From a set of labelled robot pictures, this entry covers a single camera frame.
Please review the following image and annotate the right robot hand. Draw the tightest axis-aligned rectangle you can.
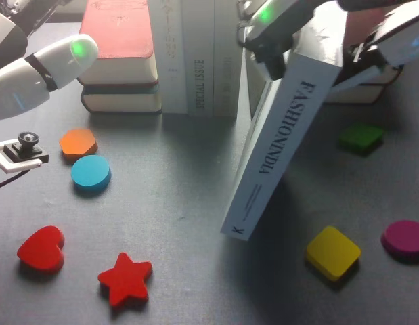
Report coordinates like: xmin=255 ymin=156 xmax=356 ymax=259
xmin=235 ymin=0 xmax=335 ymax=82

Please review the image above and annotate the white fashionindia book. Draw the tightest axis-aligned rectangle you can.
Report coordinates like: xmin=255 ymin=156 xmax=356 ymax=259
xmin=219 ymin=6 xmax=347 ymax=242

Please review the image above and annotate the plain grey standing book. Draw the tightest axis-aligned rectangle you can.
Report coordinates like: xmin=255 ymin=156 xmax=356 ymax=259
xmin=212 ymin=0 xmax=246 ymax=118

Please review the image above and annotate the white special issue book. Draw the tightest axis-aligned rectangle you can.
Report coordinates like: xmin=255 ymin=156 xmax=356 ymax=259
xmin=180 ymin=0 xmax=217 ymax=117

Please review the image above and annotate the plain white standing book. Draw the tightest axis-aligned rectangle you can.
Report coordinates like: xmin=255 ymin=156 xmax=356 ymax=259
xmin=150 ymin=0 xmax=190 ymax=114

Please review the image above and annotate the green square block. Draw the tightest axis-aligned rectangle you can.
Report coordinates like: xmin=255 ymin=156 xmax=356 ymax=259
xmin=337 ymin=122 xmax=386 ymax=154

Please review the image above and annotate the dark blue hardcover book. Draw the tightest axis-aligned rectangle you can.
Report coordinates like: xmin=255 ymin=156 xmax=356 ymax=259
xmin=80 ymin=82 xmax=162 ymax=114

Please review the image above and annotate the grey table cloth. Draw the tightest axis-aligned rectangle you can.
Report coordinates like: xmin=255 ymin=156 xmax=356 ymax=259
xmin=0 ymin=20 xmax=419 ymax=325

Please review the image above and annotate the orange hexagon block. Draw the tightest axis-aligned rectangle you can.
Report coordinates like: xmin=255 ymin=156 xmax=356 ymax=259
xmin=58 ymin=127 xmax=99 ymax=163

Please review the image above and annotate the blue round block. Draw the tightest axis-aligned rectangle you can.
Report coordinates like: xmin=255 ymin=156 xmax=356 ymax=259
xmin=70 ymin=154 xmax=112 ymax=196

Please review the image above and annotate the yellow square block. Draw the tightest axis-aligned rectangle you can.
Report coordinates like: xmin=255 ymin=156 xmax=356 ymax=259
xmin=305 ymin=225 xmax=362 ymax=282

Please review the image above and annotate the magenta round block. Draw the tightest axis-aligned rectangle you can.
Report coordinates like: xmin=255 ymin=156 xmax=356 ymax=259
xmin=380 ymin=219 xmax=419 ymax=262

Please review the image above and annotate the red star block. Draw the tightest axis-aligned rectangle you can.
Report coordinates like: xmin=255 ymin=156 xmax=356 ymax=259
xmin=97 ymin=252 xmax=154 ymax=311

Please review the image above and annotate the red heart block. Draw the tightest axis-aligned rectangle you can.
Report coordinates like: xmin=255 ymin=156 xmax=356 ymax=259
xmin=16 ymin=225 xmax=66 ymax=275

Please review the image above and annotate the small camera on white bracket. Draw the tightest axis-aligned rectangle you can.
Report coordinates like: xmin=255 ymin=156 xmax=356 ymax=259
xmin=0 ymin=131 xmax=50 ymax=175

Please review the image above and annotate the thin black camera cable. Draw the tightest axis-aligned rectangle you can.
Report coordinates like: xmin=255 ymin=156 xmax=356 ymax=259
xmin=0 ymin=169 xmax=31 ymax=190

